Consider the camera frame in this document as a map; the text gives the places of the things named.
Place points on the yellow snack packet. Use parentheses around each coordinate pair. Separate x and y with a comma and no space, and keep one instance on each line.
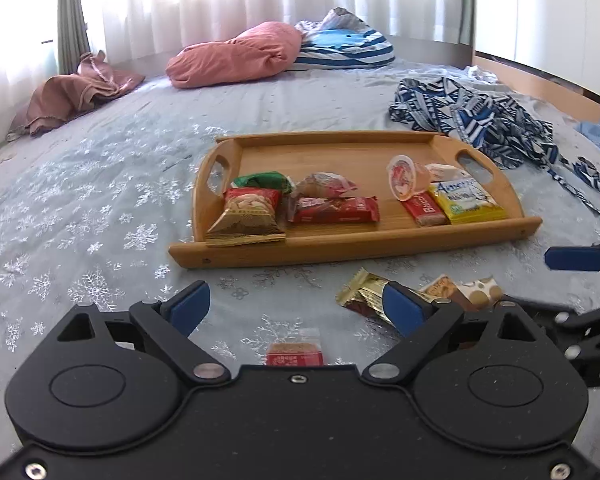
(467,202)

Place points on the blue white striped pillow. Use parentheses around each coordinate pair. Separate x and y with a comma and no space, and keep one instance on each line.
(345,45)

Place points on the brown-pink crumpled cloth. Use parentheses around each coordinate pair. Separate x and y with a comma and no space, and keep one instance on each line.
(70,95)

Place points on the white crumpled cloth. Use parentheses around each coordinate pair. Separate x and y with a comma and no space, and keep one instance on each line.
(482,74)

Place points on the blue white patterned garment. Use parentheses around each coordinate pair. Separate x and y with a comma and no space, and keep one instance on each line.
(455,105)

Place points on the small red clear-top packet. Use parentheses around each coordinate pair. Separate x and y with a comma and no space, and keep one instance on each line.
(295,355)

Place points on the green snack packet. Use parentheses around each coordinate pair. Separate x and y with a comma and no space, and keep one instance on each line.
(265,180)

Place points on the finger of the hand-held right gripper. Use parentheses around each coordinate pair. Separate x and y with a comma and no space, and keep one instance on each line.
(575,258)
(555,316)

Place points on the grey-green curtain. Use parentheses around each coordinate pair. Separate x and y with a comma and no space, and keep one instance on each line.
(72,10)
(466,0)

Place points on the gold brown chocolate wrapper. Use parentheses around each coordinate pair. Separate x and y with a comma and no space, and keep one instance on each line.
(362,295)

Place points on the wooden tray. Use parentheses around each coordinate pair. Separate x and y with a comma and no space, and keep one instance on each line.
(340,160)

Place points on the red biscuit bar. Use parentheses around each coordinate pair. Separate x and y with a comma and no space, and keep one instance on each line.
(422,210)

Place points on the long dark red snack bar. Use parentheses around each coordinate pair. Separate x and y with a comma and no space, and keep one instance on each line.
(335,210)

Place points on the wooden bed frame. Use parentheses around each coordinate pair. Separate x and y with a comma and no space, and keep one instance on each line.
(540,77)

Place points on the gold peanut packet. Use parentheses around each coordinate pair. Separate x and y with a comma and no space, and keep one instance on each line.
(245,215)

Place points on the white sheer curtain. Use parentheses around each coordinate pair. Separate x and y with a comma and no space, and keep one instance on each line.
(205,0)

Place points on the orange jelly cup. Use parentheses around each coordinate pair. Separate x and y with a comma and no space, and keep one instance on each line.
(402,177)

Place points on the pink pillow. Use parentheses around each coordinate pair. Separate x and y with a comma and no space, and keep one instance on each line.
(235,60)

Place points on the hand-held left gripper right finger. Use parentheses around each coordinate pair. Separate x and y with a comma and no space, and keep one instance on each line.
(402,310)

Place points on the white marshmallow packet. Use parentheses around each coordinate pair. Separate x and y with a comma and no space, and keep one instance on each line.
(447,171)

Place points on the grey snowflake bed sheet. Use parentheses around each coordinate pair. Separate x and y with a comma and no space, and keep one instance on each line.
(105,185)

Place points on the clear cookie packet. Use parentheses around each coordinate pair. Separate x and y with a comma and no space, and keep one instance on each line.
(480,290)

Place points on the clear pastry packet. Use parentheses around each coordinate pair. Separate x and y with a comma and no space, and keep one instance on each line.
(325,185)

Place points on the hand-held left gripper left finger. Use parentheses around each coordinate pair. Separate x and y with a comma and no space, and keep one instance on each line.
(187,307)

